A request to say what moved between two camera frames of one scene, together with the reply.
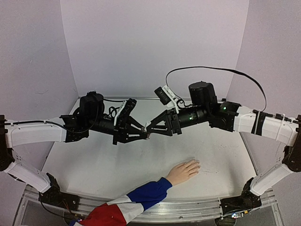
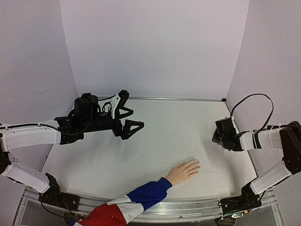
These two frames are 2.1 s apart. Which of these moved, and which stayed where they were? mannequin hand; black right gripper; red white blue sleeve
Moved: black right gripper
Stayed: red white blue sleeve; mannequin hand
